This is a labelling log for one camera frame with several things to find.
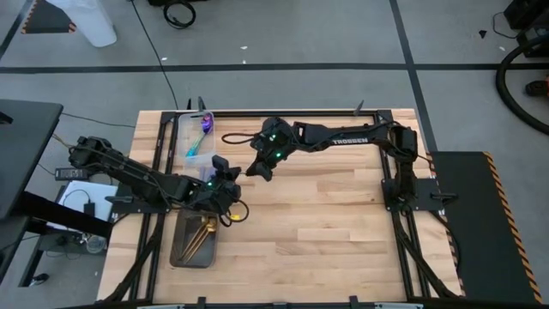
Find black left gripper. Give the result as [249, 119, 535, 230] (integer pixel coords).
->
[187, 154, 244, 215]

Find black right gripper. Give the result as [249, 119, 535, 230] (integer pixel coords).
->
[245, 117, 299, 182]

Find gold spoon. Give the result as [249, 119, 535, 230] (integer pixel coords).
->
[182, 217, 215, 263]
[178, 216, 207, 264]
[188, 216, 219, 261]

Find dark smoked plastic container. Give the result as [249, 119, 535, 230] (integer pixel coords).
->
[168, 208, 219, 270]

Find white paper sheet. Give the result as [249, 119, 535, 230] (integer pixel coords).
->
[57, 179, 120, 232]

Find clear round lid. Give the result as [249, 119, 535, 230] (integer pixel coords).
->
[84, 233, 108, 255]

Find black power brick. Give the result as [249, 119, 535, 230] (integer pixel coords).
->
[54, 167, 90, 181]

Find black stand legs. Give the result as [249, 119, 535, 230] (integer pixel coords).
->
[0, 191, 113, 288]

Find black desk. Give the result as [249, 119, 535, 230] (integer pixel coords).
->
[0, 99, 64, 221]

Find large black hazard-striped platform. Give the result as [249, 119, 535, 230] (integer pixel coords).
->
[428, 150, 546, 305]

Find black hazard-striped floor mat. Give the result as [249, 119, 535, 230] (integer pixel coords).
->
[20, 0, 78, 34]

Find black orange tool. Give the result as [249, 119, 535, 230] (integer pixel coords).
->
[525, 76, 549, 98]

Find black equipment case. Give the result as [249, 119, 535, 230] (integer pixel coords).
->
[504, 0, 549, 59]

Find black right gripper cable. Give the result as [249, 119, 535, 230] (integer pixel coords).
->
[220, 131, 261, 146]

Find black metal table frame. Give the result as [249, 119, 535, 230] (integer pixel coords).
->
[97, 109, 463, 309]

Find black floor cable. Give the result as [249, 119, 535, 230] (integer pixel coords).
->
[130, 0, 180, 111]
[59, 111, 137, 129]

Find coiled black cable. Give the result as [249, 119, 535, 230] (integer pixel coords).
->
[162, 0, 197, 30]

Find large black hose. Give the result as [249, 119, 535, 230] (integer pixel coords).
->
[495, 36, 549, 136]

